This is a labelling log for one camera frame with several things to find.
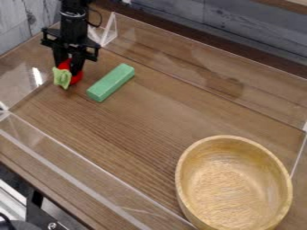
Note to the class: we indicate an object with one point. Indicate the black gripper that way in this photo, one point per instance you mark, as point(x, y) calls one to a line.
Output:
point(70, 43)

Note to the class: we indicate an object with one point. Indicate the red plush radish toy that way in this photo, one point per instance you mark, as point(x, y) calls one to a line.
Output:
point(62, 77)

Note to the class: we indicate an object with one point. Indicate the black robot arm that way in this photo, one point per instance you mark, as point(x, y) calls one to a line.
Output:
point(73, 16)

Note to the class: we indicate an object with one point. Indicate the green rectangular block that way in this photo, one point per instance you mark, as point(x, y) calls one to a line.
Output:
point(109, 83)

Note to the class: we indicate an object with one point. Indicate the black metal clamp base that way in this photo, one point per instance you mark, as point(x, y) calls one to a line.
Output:
point(42, 220)

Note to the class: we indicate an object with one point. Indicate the wooden bowl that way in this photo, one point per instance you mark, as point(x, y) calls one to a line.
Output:
point(232, 185)

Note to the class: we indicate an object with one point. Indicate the clear acrylic enclosure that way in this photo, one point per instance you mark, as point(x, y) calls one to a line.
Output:
point(101, 157)

